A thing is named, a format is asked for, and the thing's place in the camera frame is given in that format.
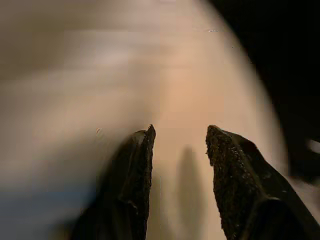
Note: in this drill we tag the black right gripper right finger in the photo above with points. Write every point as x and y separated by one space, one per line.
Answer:
245 190

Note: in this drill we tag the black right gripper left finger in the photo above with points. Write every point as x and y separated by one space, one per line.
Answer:
130 187

